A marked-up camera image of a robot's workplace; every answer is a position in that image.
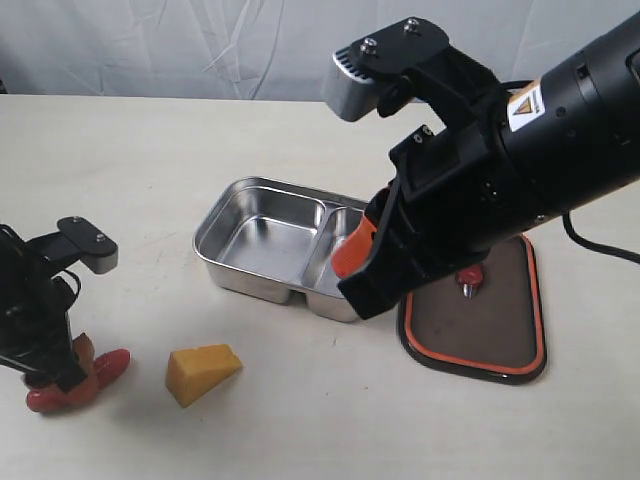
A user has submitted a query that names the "yellow toy cheese wedge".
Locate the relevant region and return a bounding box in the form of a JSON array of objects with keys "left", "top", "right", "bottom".
[{"left": 165, "top": 344, "right": 243, "bottom": 408}]

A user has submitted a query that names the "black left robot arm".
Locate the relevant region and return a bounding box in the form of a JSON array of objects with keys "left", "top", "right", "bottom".
[{"left": 1, "top": 218, "right": 118, "bottom": 407}]

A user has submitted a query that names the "red toy sausage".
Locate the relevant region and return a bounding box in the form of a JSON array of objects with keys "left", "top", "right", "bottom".
[{"left": 25, "top": 348, "right": 131, "bottom": 414}]

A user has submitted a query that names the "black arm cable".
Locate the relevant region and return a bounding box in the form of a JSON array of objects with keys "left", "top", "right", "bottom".
[
  {"left": 562, "top": 209, "right": 640, "bottom": 264},
  {"left": 52, "top": 272, "right": 82, "bottom": 309}
]

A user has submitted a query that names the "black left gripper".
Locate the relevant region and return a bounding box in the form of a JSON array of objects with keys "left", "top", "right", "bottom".
[{"left": 1, "top": 304, "right": 100, "bottom": 408}]

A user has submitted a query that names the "stainless steel lunch box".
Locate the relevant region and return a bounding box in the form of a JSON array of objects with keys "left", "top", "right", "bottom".
[{"left": 192, "top": 176, "right": 366, "bottom": 323}]

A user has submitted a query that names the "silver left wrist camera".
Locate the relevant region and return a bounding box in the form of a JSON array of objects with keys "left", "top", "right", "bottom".
[{"left": 27, "top": 216, "right": 119, "bottom": 277}]

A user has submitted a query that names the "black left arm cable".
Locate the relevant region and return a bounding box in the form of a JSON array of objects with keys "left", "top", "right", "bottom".
[{"left": 52, "top": 272, "right": 82, "bottom": 309}]

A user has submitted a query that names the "transparent lid with orange seal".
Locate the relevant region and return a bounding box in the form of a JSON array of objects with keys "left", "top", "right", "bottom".
[{"left": 396, "top": 236, "right": 548, "bottom": 385}]

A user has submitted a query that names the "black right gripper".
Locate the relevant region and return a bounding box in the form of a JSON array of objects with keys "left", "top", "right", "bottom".
[{"left": 332, "top": 125, "right": 540, "bottom": 319}]

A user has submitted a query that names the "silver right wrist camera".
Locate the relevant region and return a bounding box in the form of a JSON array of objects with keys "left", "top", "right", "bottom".
[{"left": 321, "top": 17, "right": 500, "bottom": 129}]

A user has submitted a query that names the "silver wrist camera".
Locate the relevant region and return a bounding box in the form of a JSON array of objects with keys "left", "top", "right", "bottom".
[
  {"left": 321, "top": 17, "right": 500, "bottom": 129},
  {"left": 27, "top": 216, "right": 119, "bottom": 277}
]

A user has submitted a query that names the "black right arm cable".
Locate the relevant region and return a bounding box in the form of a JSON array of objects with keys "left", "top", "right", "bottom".
[{"left": 562, "top": 209, "right": 640, "bottom": 264}]

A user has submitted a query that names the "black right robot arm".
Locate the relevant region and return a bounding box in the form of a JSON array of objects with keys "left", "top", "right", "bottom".
[{"left": 323, "top": 16, "right": 639, "bottom": 319}]

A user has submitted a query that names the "grey fabric backdrop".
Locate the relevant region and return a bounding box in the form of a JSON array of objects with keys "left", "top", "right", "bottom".
[{"left": 1, "top": 1, "right": 639, "bottom": 101}]

